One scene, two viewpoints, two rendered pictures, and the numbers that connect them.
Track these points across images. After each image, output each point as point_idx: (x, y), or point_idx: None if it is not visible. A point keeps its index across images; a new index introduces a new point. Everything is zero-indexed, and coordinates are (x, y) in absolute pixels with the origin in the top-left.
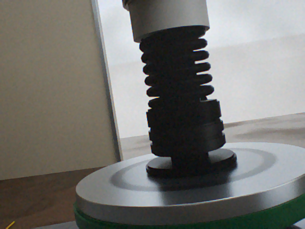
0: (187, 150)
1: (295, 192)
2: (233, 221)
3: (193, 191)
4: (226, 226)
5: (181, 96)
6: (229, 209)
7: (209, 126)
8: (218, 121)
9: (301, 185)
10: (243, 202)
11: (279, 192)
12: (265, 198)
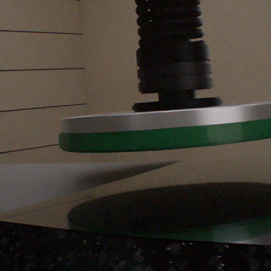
0: (153, 86)
1: (192, 121)
2: (123, 133)
3: (120, 114)
4: (115, 136)
5: (152, 36)
6: (121, 124)
7: (176, 66)
8: (193, 63)
9: (202, 116)
10: (133, 120)
11: (170, 117)
12: (154, 119)
